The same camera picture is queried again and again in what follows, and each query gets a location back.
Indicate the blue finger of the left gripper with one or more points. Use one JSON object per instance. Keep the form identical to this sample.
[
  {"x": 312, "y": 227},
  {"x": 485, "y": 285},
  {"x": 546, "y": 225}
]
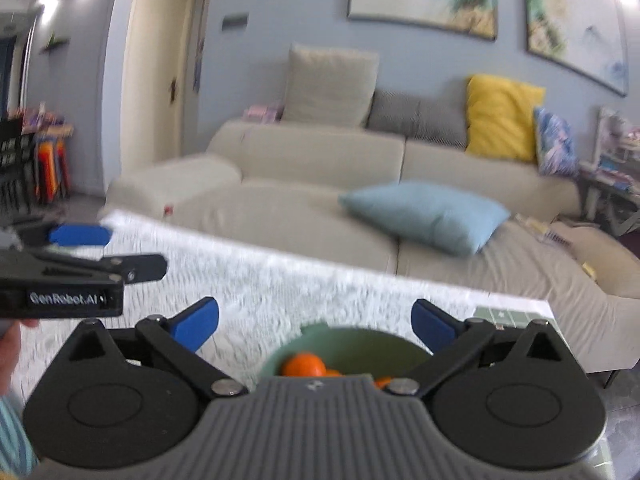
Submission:
[{"x": 79, "y": 234}]

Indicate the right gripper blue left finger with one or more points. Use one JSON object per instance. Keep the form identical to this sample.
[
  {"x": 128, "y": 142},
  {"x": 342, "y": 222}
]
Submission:
[{"x": 171, "y": 344}]

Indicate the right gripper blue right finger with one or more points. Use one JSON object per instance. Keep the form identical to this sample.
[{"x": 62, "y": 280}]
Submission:
[{"x": 454, "y": 345}]

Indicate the orange mandarin back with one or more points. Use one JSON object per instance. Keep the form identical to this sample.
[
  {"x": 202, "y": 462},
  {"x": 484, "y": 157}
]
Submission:
[{"x": 383, "y": 382}]

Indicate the large orange mandarin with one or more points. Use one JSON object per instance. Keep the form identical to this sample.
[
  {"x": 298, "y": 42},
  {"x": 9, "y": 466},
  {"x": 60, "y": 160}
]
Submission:
[{"x": 303, "y": 364}]

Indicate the stacked colourful stools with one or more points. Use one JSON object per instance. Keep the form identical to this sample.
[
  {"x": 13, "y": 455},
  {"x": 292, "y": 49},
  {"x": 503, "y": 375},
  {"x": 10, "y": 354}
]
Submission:
[{"x": 52, "y": 174}]

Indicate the green grid table mat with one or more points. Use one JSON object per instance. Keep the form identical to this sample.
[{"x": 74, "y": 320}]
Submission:
[{"x": 510, "y": 315}]

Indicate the white lace tablecloth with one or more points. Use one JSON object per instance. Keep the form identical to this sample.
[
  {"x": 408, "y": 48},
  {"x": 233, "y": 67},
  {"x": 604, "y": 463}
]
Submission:
[{"x": 266, "y": 297}]

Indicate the green plastic colander bowl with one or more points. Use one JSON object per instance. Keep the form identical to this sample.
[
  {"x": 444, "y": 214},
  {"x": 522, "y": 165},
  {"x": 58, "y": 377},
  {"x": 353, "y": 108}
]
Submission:
[{"x": 350, "y": 351}]

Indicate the light blue cushion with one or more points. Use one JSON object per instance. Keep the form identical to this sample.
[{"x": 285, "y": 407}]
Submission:
[{"x": 457, "y": 222}]

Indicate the books on sofa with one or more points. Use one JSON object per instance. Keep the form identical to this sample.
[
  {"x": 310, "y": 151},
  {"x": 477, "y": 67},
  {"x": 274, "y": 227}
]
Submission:
[{"x": 545, "y": 234}]

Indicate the beige sofa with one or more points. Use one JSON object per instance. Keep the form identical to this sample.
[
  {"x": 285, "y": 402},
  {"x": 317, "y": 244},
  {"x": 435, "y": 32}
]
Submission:
[{"x": 277, "y": 186}]

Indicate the cream door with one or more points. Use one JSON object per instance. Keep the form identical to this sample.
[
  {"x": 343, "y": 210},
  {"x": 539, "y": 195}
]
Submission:
[{"x": 154, "y": 66}]

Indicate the blue floral cushion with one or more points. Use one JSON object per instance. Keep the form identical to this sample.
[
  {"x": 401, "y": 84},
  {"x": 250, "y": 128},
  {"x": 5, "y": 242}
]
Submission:
[{"x": 556, "y": 154}]

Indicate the grey cushion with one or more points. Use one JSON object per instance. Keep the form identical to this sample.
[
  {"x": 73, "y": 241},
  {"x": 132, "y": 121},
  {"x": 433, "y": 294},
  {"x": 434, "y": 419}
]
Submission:
[{"x": 424, "y": 119}]

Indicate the yellow cushion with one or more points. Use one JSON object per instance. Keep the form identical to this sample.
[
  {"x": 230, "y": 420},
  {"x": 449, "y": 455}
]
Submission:
[{"x": 500, "y": 116}]

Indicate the pink items on sofa back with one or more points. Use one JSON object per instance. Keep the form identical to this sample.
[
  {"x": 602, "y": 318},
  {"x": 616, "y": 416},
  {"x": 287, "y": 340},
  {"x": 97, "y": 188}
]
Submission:
[{"x": 265, "y": 114}]

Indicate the cluttered side table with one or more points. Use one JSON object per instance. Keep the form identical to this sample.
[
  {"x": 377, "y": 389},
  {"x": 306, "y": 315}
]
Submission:
[{"x": 609, "y": 185}]

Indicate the beige back cushion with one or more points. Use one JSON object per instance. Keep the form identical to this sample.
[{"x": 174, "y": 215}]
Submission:
[{"x": 329, "y": 86}]

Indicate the framed landscape painting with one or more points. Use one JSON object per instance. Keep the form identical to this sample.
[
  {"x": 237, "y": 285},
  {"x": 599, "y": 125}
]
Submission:
[{"x": 585, "y": 36}]

